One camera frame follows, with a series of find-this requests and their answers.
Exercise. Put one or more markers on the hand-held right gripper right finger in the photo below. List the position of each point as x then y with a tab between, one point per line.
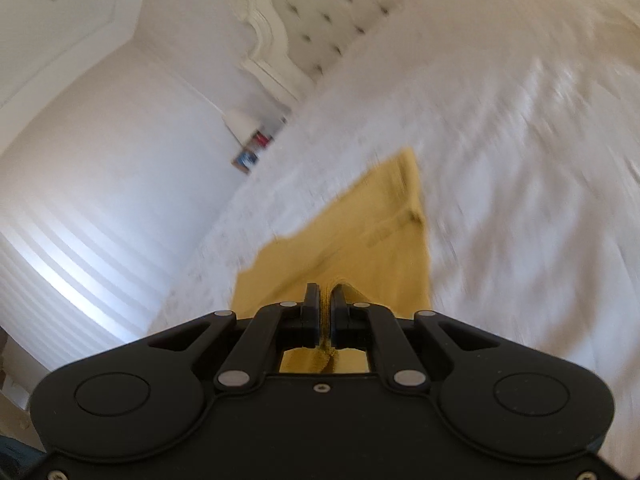
339	312

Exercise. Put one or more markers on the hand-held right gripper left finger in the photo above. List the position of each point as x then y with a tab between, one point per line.
312	312

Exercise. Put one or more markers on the yellow knit sweater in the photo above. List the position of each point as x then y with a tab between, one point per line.
370	240

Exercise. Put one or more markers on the red bottle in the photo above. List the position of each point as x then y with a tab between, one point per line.
262	139

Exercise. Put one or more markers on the white table lamp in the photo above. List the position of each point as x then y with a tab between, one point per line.
239	127

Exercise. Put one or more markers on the bed with white bedspread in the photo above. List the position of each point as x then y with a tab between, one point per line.
500	135

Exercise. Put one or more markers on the white window curtain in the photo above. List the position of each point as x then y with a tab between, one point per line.
75	280

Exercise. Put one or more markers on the cream tufted headboard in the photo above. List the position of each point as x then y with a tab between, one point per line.
330	20

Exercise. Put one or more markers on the wooden picture frame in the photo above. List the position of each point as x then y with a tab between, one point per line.
245	161

